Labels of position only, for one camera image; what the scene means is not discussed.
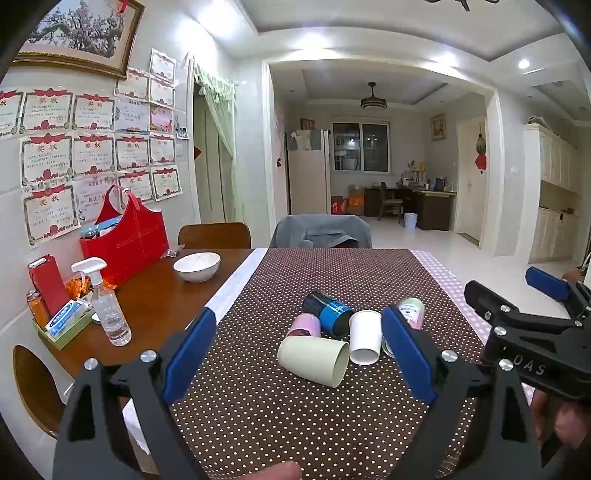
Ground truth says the green door curtain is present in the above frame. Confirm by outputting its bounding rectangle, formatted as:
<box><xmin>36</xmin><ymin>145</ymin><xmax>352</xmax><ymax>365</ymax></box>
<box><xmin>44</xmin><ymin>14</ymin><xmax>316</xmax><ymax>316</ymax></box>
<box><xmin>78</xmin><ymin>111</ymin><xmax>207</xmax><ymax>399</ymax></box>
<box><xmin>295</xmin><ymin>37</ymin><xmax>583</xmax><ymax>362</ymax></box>
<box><xmin>194</xmin><ymin>62</ymin><xmax>245</xmax><ymax>222</ymax></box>

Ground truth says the grey jacket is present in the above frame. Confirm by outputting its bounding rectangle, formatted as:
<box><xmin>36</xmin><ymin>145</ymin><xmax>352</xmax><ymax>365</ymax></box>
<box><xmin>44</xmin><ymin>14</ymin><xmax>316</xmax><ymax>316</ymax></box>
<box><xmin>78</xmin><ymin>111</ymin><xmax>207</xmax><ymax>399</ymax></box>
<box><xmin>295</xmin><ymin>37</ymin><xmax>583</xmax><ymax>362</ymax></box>
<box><xmin>269</xmin><ymin>214</ymin><xmax>374</xmax><ymax>249</ymax></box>

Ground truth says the blue and black cup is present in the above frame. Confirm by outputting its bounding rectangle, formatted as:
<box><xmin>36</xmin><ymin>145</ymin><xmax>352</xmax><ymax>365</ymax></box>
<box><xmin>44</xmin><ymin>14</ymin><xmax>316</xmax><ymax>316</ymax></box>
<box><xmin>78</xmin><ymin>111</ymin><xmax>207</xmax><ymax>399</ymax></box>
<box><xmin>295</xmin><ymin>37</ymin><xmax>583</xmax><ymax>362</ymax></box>
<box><xmin>302</xmin><ymin>291</ymin><xmax>355</xmax><ymax>337</ymax></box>

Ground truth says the group of wall certificates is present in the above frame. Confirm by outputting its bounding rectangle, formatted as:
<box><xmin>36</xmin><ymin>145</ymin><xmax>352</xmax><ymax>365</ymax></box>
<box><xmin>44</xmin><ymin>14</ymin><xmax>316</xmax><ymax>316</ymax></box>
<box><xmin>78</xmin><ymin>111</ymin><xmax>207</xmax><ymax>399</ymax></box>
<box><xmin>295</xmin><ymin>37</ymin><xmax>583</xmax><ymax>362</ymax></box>
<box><xmin>0</xmin><ymin>48</ymin><xmax>190</xmax><ymax>250</ymax></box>

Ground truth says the person's left hand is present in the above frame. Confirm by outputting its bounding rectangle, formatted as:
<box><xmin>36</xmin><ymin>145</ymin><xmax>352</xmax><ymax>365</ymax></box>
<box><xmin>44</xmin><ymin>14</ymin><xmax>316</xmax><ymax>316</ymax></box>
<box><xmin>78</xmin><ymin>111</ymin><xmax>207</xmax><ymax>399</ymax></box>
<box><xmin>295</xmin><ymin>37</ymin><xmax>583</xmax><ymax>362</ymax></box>
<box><xmin>248</xmin><ymin>460</ymin><xmax>304</xmax><ymax>480</ymax></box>

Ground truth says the blue and white packet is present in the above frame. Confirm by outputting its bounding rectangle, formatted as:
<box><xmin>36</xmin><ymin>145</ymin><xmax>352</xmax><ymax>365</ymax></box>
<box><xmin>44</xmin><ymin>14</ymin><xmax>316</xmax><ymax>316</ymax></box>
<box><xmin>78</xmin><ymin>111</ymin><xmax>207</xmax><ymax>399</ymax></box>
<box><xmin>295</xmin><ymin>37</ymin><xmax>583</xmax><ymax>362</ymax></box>
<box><xmin>79</xmin><ymin>217</ymin><xmax>123</xmax><ymax>238</ymax></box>

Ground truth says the white door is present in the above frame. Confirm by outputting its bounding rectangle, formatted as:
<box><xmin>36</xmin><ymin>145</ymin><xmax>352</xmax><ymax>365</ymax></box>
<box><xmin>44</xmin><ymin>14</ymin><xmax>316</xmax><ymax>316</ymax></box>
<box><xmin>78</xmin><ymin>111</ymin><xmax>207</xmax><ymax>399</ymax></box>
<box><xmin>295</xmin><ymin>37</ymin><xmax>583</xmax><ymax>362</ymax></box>
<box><xmin>457</xmin><ymin>117</ymin><xmax>488</xmax><ymax>243</ymax></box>

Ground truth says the white wall cabinet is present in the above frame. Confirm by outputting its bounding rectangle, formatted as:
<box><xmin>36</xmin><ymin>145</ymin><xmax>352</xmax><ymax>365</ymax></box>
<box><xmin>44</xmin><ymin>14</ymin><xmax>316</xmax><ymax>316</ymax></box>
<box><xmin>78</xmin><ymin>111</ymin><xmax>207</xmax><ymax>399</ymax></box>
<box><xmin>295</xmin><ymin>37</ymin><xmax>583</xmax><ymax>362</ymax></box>
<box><xmin>523</xmin><ymin>122</ymin><xmax>583</xmax><ymax>264</ymax></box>

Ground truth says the dark wooden desk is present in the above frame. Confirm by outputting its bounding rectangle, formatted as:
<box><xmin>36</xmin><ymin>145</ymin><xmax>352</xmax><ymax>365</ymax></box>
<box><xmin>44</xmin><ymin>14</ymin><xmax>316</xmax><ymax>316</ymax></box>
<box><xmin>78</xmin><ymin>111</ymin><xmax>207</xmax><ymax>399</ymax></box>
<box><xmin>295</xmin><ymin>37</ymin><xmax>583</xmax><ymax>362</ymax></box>
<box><xmin>365</xmin><ymin>182</ymin><xmax>458</xmax><ymax>232</ymax></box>

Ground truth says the green tray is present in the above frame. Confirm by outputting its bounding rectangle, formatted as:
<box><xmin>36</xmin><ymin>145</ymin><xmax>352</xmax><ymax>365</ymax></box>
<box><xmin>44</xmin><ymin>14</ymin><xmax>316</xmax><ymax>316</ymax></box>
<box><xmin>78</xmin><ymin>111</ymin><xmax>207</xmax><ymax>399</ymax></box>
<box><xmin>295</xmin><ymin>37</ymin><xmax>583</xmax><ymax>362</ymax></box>
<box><xmin>31</xmin><ymin>305</ymin><xmax>95</xmax><ymax>344</ymax></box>

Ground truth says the dark chandelier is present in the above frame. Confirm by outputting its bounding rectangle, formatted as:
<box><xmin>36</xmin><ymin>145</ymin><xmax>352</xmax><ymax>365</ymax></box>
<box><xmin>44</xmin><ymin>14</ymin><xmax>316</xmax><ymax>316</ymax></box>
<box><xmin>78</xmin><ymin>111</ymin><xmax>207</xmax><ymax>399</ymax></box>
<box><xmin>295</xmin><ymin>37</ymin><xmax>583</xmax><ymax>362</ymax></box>
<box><xmin>422</xmin><ymin>0</ymin><xmax>502</xmax><ymax>12</ymax></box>

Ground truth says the white refrigerator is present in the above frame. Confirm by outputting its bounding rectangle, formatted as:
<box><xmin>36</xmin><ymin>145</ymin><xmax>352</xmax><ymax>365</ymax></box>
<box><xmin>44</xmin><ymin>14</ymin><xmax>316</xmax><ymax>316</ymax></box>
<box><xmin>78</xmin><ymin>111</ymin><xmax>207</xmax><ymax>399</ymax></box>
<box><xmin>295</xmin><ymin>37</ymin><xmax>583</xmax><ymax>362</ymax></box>
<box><xmin>285</xmin><ymin>129</ymin><xmax>331</xmax><ymax>215</ymax></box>

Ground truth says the red tote bag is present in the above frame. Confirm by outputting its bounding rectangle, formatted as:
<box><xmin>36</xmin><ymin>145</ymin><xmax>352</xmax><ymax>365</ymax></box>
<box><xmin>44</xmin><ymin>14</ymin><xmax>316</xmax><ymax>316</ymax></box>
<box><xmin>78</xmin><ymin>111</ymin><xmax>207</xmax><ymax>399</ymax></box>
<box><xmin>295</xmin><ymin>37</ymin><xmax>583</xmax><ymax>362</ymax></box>
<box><xmin>79</xmin><ymin>185</ymin><xmax>169</xmax><ymax>287</ymax></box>

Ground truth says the orange can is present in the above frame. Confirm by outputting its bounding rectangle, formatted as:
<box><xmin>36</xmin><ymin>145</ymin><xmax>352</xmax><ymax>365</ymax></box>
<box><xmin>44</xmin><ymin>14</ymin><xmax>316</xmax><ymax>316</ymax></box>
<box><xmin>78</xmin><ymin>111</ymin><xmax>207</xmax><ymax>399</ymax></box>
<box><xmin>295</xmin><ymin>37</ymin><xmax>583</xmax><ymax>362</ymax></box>
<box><xmin>27</xmin><ymin>291</ymin><xmax>49</xmax><ymax>328</ymax></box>

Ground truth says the white bowl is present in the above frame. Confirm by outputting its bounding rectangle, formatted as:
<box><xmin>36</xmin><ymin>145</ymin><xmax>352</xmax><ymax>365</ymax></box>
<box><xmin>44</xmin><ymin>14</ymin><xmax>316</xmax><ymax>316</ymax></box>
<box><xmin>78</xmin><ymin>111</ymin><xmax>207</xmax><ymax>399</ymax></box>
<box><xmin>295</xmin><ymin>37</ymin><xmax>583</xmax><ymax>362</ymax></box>
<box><xmin>173</xmin><ymin>252</ymin><xmax>221</xmax><ymax>283</ymax></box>

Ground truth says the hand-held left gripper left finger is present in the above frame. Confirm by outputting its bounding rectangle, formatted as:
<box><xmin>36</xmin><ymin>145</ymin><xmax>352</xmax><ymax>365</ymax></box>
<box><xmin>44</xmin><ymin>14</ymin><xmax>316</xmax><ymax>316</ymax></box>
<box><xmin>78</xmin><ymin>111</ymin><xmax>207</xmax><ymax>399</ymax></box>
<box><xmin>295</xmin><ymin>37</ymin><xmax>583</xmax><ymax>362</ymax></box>
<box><xmin>53</xmin><ymin>308</ymin><xmax>218</xmax><ymax>480</ymax></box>

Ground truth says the red box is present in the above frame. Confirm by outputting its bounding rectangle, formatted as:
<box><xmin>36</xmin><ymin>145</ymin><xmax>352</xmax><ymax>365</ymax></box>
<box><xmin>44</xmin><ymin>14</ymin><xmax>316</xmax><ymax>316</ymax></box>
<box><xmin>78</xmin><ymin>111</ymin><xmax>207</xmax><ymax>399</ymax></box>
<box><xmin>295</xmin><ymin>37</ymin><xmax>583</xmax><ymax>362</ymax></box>
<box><xmin>28</xmin><ymin>255</ymin><xmax>70</xmax><ymax>317</ymax></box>

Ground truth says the white paper cup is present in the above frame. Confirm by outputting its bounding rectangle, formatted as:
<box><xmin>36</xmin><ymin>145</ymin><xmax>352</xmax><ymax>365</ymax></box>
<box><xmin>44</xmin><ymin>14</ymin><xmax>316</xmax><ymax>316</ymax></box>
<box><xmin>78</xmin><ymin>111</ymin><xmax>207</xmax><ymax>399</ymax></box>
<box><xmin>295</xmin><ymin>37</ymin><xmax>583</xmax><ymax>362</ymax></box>
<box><xmin>348</xmin><ymin>310</ymin><xmax>384</xmax><ymax>366</ymax></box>

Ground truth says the window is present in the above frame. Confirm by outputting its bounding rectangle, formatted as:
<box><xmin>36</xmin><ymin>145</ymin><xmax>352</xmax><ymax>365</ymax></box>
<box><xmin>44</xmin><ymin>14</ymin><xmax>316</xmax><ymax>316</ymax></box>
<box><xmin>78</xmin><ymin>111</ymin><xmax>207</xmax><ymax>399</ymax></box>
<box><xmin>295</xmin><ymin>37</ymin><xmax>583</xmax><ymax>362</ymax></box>
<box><xmin>332</xmin><ymin>122</ymin><xmax>389</xmax><ymax>174</ymax></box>

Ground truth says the cream plastic cup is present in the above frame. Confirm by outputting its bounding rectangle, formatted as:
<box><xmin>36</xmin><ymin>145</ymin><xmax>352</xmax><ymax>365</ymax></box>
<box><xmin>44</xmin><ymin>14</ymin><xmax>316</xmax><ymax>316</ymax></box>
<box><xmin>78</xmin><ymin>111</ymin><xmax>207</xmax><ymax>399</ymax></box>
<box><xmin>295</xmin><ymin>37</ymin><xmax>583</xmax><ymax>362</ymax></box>
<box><xmin>277</xmin><ymin>335</ymin><xmax>351</xmax><ymax>387</ymax></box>

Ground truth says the brown polka-dot tablecloth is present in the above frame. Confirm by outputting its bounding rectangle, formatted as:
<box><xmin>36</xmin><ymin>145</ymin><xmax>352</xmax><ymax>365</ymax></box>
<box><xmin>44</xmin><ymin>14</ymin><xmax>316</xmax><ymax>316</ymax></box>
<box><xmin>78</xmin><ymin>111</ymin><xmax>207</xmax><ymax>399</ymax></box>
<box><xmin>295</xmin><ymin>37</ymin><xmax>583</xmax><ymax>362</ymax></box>
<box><xmin>168</xmin><ymin>248</ymin><xmax>485</xmax><ymax>480</ymax></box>

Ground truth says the clear spray bottle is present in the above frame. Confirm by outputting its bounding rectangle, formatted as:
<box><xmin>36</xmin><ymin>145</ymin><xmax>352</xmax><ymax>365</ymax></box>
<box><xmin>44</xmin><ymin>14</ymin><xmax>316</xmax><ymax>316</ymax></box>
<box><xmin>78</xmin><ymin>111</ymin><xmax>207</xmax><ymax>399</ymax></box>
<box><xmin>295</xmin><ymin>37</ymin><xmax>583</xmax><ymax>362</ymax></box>
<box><xmin>71</xmin><ymin>258</ymin><xmax>132</xmax><ymax>347</ymax></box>

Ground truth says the ceiling fan lamp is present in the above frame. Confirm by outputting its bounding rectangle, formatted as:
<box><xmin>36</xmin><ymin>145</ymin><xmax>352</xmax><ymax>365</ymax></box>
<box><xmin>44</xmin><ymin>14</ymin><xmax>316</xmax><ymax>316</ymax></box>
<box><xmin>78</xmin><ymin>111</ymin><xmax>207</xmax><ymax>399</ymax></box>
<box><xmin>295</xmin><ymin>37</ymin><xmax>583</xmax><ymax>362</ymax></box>
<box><xmin>360</xmin><ymin>82</ymin><xmax>387</xmax><ymax>110</ymax></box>

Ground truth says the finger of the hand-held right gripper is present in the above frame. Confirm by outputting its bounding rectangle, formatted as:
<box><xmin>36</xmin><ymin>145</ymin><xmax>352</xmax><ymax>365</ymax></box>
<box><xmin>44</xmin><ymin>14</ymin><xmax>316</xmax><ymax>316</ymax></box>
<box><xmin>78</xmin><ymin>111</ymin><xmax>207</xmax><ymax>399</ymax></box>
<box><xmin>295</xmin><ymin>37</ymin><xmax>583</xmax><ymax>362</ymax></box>
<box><xmin>526</xmin><ymin>266</ymin><xmax>591</xmax><ymax>320</ymax></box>
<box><xmin>464</xmin><ymin>280</ymin><xmax>574</xmax><ymax>340</ymax></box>

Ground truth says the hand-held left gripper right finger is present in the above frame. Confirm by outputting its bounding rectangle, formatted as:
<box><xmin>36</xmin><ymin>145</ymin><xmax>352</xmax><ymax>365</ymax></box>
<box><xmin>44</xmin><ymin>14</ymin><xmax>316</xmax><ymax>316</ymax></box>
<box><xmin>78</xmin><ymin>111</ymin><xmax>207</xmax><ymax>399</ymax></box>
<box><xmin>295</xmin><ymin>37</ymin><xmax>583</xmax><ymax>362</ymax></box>
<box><xmin>382</xmin><ymin>305</ymin><xmax>542</xmax><ymax>480</ymax></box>

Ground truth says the blue and white tissue pack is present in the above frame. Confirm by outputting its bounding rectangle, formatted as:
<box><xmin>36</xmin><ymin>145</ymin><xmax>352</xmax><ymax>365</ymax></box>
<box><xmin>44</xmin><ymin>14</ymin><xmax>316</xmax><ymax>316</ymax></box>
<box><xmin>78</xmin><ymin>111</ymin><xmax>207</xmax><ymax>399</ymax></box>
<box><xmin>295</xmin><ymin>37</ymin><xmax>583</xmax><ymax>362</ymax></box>
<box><xmin>46</xmin><ymin>300</ymin><xmax>90</xmax><ymax>335</ymax></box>

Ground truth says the orange snack packet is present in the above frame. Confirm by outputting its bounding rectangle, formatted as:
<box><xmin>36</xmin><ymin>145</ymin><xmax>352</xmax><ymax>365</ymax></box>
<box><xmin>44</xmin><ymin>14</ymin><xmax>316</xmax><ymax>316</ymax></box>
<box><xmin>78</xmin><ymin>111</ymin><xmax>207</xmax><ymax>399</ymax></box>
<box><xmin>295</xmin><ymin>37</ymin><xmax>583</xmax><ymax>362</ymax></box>
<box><xmin>65</xmin><ymin>276</ymin><xmax>95</xmax><ymax>301</ymax></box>

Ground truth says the red hanging ornament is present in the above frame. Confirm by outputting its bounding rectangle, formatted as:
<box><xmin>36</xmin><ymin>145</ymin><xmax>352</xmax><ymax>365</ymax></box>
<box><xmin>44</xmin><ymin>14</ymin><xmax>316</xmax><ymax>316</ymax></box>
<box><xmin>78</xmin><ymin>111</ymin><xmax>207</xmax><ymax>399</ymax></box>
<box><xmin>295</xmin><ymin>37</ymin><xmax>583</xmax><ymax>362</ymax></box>
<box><xmin>475</xmin><ymin>131</ymin><xmax>489</xmax><ymax>174</ymax></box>

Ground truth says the dark desk chair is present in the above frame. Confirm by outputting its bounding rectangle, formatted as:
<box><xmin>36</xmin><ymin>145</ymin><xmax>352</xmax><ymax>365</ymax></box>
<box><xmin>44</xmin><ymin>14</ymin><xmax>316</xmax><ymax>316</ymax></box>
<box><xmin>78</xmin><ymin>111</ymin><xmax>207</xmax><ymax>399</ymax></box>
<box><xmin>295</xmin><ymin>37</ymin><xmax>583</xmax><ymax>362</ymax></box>
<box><xmin>378</xmin><ymin>182</ymin><xmax>402</xmax><ymax>222</ymax></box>

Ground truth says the person's right hand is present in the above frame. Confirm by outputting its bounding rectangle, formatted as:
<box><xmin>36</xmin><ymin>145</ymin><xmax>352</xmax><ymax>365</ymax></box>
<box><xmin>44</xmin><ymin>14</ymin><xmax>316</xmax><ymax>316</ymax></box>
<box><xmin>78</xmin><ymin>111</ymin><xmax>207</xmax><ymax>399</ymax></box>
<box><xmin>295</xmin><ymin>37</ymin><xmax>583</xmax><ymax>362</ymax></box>
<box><xmin>529</xmin><ymin>390</ymin><xmax>591</xmax><ymax>464</ymax></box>

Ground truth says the pink and green cup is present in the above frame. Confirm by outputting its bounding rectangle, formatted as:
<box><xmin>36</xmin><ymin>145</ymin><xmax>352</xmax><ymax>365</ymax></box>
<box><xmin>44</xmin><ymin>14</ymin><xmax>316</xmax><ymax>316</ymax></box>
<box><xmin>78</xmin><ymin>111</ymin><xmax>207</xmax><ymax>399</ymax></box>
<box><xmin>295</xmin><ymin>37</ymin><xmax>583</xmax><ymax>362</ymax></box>
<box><xmin>383</xmin><ymin>298</ymin><xmax>426</xmax><ymax>358</ymax></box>

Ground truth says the framed blossom painting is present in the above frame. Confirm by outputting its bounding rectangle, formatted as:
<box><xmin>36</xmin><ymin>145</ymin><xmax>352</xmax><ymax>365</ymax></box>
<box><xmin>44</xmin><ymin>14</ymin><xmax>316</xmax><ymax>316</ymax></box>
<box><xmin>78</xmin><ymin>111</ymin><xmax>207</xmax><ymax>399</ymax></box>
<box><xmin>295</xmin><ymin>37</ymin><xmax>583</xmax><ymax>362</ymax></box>
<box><xmin>14</xmin><ymin>0</ymin><xmax>146</xmax><ymax>79</ymax></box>

